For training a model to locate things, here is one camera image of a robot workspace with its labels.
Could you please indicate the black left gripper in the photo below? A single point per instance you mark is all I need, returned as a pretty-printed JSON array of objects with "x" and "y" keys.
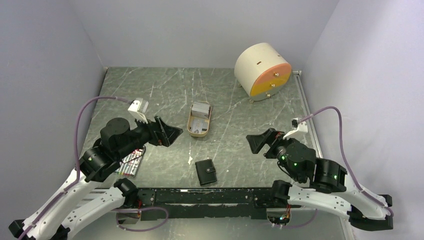
[{"x": 168, "y": 134}]

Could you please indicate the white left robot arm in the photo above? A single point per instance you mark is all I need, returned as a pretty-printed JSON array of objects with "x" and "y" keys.
[{"x": 60, "y": 218}]

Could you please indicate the stack of cards in tray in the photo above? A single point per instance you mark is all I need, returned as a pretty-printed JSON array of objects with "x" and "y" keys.
[{"x": 200, "y": 110}]

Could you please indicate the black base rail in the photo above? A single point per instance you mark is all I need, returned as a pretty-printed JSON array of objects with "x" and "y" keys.
[{"x": 191, "y": 203}]

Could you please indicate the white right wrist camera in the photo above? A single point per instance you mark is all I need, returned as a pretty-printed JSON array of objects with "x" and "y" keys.
[{"x": 299, "y": 130}]

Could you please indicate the black leather card holder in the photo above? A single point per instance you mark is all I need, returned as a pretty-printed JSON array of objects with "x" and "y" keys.
[{"x": 206, "y": 172}]

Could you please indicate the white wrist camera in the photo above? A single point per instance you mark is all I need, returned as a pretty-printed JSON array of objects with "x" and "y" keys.
[
  {"x": 299, "y": 130},
  {"x": 138, "y": 108}
]

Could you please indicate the aluminium side rail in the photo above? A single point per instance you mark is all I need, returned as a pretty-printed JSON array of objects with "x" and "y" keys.
[{"x": 306, "y": 110}]

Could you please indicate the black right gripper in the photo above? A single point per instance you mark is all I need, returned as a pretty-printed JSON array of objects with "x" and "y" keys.
[{"x": 256, "y": 142}]

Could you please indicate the rainbow striped card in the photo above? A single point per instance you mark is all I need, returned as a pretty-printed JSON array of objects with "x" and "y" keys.
[{"x": 130, "y": 164}]

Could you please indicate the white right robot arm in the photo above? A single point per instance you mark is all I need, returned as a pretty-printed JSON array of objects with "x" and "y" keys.
[{"x": 330, "y": 187}]

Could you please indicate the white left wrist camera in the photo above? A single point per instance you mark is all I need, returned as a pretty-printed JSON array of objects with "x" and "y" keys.
[{"x": 138, "y": 108}]

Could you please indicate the beige oval tray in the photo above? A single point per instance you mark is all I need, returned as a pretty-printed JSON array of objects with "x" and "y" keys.
[{"x": 191, "y": 118}]

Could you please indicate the cream round drawer cabinet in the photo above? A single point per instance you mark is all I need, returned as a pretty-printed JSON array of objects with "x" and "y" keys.
[{"x": 261, "y": 71}]

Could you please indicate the loose card lying in tray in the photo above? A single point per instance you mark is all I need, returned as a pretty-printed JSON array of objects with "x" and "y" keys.
[{"x": 198, "y": 126}]

